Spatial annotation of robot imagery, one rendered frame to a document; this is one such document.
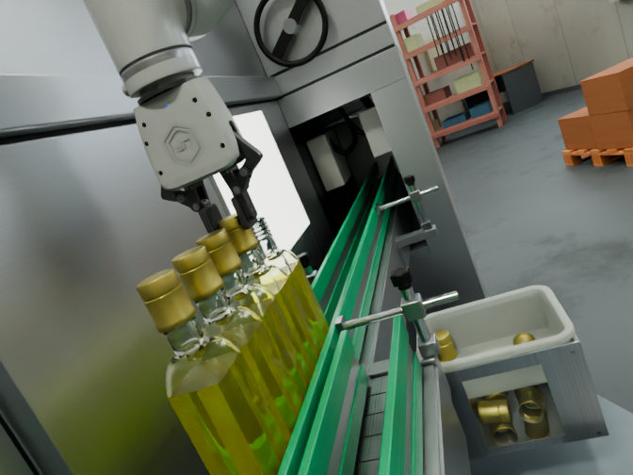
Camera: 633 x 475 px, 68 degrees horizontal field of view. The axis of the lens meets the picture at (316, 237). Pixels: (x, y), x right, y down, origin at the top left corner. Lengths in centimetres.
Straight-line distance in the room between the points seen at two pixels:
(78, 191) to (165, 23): 20
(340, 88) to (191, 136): 94
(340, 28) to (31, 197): 108
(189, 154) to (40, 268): 18
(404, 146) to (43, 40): 100
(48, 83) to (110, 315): 27
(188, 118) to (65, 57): 24
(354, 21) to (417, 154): 41
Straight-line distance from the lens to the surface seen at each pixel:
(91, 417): 51
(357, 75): 143
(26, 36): 70
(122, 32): 55
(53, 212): 54
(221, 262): 50
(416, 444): 51
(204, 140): 53
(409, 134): 143
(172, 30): 55
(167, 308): 41
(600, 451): 94
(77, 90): 67
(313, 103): 145
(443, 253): 151
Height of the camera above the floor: 140
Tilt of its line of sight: 13 degrees down
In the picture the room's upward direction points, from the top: 23 degrees counter-clockwise
